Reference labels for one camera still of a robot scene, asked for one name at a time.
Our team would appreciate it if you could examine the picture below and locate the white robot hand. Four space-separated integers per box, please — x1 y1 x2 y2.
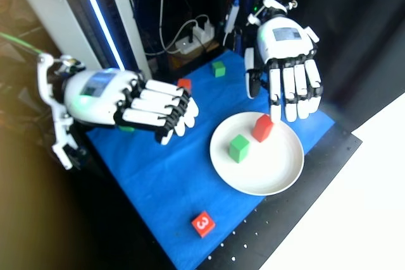
244 16 324 125
62 68 200 146

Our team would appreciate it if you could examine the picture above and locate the white round plate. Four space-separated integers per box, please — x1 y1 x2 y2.
209 111 306 197

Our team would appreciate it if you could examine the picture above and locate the white and blue connector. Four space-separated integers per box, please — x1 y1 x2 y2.
224 0 240 34

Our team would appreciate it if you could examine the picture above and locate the white console with blue light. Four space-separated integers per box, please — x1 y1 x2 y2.
8 0 153 81

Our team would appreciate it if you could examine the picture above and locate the blue cloth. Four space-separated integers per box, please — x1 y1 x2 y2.
85 49 336 270

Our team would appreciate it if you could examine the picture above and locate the white adapter box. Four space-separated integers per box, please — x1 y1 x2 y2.
175 37 203 56

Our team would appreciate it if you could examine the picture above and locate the red cube with number three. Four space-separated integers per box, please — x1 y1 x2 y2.
190 210 216 238

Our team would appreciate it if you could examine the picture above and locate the green cable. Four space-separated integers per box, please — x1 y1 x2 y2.
0 32 44 56

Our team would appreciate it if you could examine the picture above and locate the white cable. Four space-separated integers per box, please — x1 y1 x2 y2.
151 0 181 56

